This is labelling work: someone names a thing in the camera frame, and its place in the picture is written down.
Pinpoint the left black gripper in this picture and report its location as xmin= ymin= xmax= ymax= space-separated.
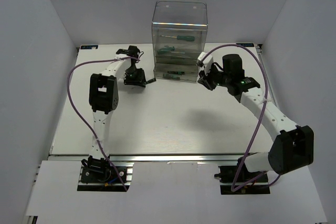
xmin=123 ymin=66 xmax=145 ymax=88

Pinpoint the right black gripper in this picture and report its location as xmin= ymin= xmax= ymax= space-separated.
xmin=198 ymin=63 xmax=230 ymax=91

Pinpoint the thin black green screwdriver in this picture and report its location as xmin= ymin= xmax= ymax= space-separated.
xmin=145 ymin=78 xmax=156 ymax=85

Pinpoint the small black green screwdriver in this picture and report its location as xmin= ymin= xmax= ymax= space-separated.
xmin=162 ymin=74 xmax=181 ymax=80

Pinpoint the long green handle screwdriver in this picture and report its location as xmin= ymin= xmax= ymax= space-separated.
xmin=156 ymin=46 xmax=185 ymax=55

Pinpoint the short green handle screwdriver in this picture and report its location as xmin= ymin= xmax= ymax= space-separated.
xmin=160 ymin=35 xmax=195 ymax=42

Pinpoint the clear plastic drawer cabinet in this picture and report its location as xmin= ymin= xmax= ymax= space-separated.
xmin=151 ymin=0 xmax=208 ymax=82

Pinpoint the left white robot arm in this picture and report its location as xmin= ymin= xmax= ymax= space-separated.
xmin=88 ymin=46 xmax=146 ymax=163

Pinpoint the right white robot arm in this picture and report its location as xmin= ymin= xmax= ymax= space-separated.
xmin=197 ymin=52 xmax=314 ymax=182

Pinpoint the blue label right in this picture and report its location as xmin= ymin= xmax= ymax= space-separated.
xmin=236 ymin=43 xmax=255 ymax=48

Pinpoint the blue label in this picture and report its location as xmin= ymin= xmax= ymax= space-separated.
xmin=236 ymin=43 xmax=255 ymax=48
xmin=80 ymin=45 xmax=98 ymax=50

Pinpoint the blue label left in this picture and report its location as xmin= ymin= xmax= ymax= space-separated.
xmin=80 ymin=45 xmax=98 ymax=50

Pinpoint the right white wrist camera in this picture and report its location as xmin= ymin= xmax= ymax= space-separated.
xmin=196 ymin=52 xmax=214 ymax=75

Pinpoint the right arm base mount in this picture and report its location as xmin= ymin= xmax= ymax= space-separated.
xmin=214 ymin=155 xmax=271 ymax=195

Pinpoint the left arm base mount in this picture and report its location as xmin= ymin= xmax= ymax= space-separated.
xmin=77 ymin=160 xmax=131 ymax=193

